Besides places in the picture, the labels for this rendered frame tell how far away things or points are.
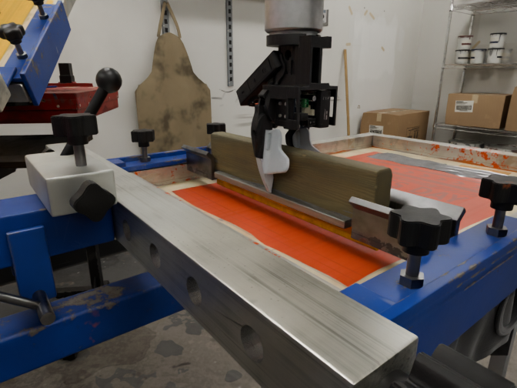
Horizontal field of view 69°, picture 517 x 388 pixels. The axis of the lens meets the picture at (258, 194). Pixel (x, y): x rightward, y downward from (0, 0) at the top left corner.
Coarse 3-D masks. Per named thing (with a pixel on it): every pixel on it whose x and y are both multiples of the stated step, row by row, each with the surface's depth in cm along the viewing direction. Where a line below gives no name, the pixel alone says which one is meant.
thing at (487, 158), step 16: (320, 144) 97; (336, 144) 101; (352, 144) 106; (368, 144) 110; (384, 144) 108; (400, 144) 104; (416, 144) 100; (432, 144) 96; (448, 144) 96; (464, 160) 91; (480, 160) 88; (496, 160) 85; (512, 160) 83; (144, 176) 70; (160, 176) 72; (176, 176) 74; (192, 176) 77; (192, 208) 50; (224, 224) 45; (336, 288) 32
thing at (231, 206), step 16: (384, 160) 94; (176, 192) 68; (192, 192) 68; (208, 192) 68; (224, 192) 68; (208, 208) 61; (224, 208) 61; (240, 208) 61; (256, 208) 61; (272, 208) 61
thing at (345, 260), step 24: (288, 216) 57; (480, 216) 57; (264, 240) 49; (288, 240) 49; (312, 240) 49; (336, 240) 49; (312, 264) 43; (336, 264) 43; (360, 264) 43; (384, 264) 43
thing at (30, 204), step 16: (0, 208) 35; (16, 208) 35; (32, 208) 35; (0, 224) 33; (16, 224) 34; (32, 224) 35; (48, 224) 36; (64, 224) 37; (80, 224) 38; (96, 224) 39; (112, 224) 40; (0, 240) 34; (48, 240) 36; (64, 240) 37; (80, 240) 38; (96, 240) 39; (112, 240) 40; (0, 256) 34
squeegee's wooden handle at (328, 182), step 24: (216, 144) 67; (240, 144) 61; (216, 168) 69; (240, 168) 62; (312, 168) 49; (336, 168) 46; (360, 168) 43; (384, 168) 42; (288, 192) 54; (312, 192) 50; (336, 192) 46; (360, 192) 44; (384, 192) 43
